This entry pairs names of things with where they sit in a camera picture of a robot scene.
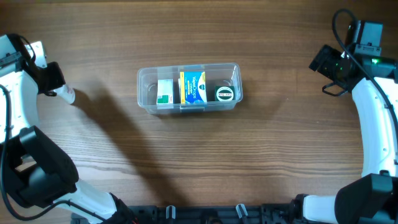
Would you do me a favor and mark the white spray bottle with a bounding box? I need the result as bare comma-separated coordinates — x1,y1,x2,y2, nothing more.
54,84,75,104

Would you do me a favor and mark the white green box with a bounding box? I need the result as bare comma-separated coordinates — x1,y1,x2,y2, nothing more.
156,79,174,108

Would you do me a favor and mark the green round-label box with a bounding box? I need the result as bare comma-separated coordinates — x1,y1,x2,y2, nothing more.
215,86,236,101

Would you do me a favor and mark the white medicine box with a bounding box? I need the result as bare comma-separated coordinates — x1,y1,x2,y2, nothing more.
177,77,206,108

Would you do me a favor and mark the blue yellow VapoDrops box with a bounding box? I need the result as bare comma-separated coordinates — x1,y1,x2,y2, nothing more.
179,71,207,105

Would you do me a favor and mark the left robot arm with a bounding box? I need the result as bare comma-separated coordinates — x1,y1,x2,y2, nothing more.
1,34,139,223

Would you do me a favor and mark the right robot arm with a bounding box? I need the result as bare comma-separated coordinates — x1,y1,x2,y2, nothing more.
290,19,397,223

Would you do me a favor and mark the clear plastic container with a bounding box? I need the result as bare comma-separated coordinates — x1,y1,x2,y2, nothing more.
137,63,243,114

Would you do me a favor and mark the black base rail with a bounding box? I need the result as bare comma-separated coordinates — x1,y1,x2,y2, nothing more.
70,198,312,224

